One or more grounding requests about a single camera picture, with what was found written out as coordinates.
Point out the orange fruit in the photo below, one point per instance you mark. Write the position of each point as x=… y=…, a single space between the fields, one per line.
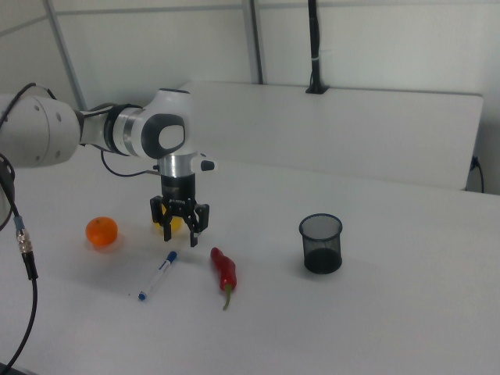
x=101 y=232

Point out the black mesh pen cup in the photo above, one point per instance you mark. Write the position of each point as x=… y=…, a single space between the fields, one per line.
x=322 y=250

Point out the red chili pepper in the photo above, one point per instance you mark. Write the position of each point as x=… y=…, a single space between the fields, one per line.
x=224 y=271

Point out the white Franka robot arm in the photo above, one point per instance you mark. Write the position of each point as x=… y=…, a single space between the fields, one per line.
x=39 y=133

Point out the black pole with base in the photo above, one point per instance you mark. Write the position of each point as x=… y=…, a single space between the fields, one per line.
x=315 y=47

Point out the blue white marker pen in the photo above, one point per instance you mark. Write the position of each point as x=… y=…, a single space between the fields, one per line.
x=158 y=275

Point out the yellow pear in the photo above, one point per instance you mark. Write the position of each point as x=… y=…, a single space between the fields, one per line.
x=176 y=225

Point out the grey metal partition post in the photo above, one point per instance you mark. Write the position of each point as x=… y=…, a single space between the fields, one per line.
x=66 y=54
x=254 y=39

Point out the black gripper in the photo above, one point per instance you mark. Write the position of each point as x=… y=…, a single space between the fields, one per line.
x=178 y=189

